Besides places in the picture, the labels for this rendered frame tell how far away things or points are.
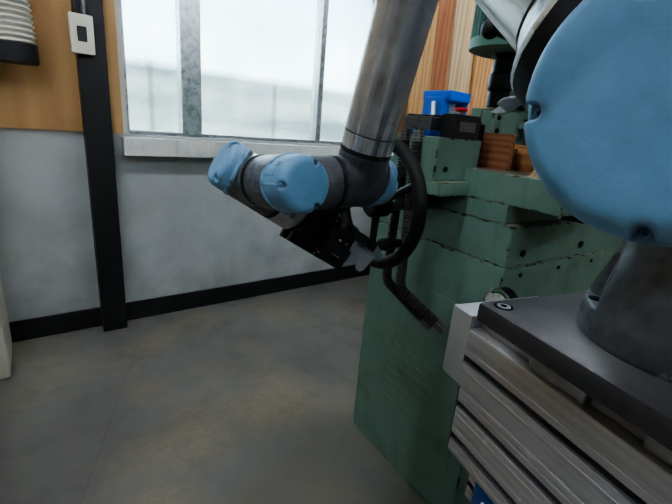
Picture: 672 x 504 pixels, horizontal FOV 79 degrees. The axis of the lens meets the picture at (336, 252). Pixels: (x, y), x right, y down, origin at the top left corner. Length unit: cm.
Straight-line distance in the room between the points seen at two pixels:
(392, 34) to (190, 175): 164
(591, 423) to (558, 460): 6
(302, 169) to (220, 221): 169
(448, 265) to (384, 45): 59
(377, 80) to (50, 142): 159
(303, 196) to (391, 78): 19
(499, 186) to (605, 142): 70
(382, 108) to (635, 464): 44
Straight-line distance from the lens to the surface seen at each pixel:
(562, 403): 42
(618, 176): 21
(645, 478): 40
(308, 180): 51
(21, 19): 181
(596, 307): 39
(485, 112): 109
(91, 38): 189
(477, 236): 94
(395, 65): 56
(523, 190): 88
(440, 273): 103
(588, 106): 22
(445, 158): 91
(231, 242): 223
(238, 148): 60
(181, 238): 213
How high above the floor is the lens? 96
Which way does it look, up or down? 17 degrees down
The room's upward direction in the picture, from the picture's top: 5 degrees clockwise
